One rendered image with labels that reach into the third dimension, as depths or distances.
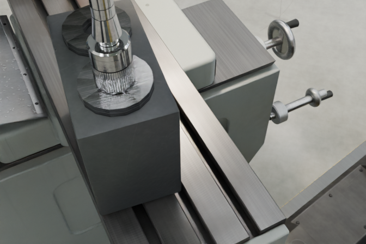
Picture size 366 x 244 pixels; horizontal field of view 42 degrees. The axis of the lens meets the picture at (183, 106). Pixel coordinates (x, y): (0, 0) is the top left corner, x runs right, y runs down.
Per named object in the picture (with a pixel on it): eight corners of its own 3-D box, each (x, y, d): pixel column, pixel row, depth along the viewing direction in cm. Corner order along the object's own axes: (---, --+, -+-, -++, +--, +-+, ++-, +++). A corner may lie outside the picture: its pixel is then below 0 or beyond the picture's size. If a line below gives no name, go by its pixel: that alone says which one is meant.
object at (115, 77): (109, 101, 53) (103, 68, 49) (86, 77, 55) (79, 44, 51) (143, 81, 55) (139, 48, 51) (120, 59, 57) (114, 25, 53)
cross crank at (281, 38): (279, 37, 141) (285, 6, 132) (302, 62, 134) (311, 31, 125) (233, 55, 137) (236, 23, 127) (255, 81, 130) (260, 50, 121)
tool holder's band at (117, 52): (103, 68, 49) (102, 62, 48) (79, 44, 51) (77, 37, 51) (139, 48, 51) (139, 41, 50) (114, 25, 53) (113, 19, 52)
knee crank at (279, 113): (323, 89, 140) (328, 75, 136) (336, 103, 137) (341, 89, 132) (261, 115, 134) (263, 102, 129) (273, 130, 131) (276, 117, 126)
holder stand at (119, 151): (140, 84, 81) (129, -12, 66) (182, 191, 68) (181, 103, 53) (71, 102, 79) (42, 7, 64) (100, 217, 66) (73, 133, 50)
